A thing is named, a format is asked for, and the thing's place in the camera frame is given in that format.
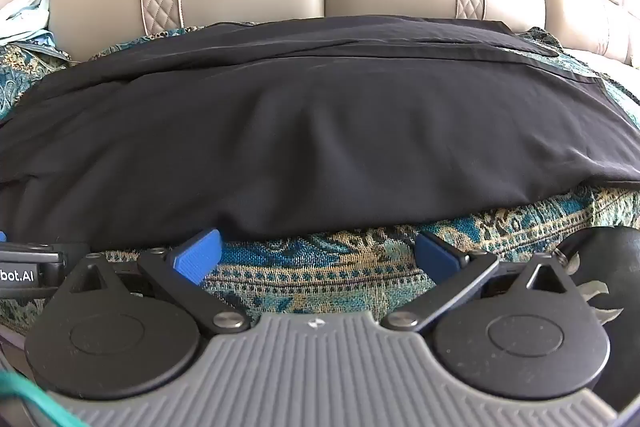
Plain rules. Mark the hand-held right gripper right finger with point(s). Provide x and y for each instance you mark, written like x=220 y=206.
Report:
x=436 y=253

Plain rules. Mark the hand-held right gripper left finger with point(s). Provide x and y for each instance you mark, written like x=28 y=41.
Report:
x=196 y=253

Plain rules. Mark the black round object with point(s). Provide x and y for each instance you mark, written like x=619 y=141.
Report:
x=617 y=257

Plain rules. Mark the light blue cloth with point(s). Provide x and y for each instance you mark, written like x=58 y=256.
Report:
x=25 y=19

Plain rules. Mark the teal paisley blanket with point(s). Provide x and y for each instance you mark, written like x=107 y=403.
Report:
x=325 y=267

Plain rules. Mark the black pants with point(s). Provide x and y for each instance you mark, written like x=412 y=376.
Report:
x=300 y=132

